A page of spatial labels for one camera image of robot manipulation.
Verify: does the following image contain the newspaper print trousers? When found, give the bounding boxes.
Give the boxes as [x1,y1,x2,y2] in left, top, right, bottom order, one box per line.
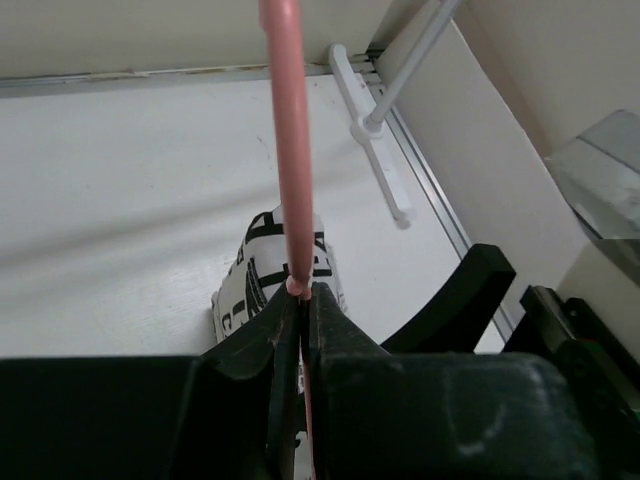
[209,203,347,441]

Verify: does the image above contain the pink wire hanger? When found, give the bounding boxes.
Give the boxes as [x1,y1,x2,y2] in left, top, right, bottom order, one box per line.
[258,0,321,480]

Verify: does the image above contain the aluminium side rail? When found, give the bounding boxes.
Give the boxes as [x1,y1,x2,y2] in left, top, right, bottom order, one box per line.
[349,49,516,346]

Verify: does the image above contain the white garment rack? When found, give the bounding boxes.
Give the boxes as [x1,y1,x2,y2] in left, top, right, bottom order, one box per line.
[327,0,464,230]

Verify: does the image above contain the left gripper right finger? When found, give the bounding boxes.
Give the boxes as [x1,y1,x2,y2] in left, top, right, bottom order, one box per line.
[309,284,630,479]

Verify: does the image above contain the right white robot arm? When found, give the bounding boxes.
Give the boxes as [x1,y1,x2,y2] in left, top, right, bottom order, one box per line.
[382,244,639,414]

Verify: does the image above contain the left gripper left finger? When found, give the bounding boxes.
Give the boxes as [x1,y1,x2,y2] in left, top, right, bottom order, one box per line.
[1,289,298,479]

